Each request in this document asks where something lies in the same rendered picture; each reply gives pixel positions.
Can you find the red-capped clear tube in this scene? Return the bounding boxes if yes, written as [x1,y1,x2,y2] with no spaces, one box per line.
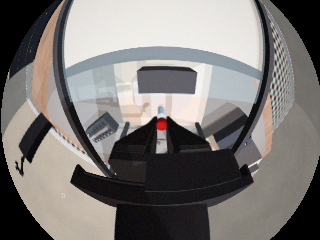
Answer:
[157,104,167,131]

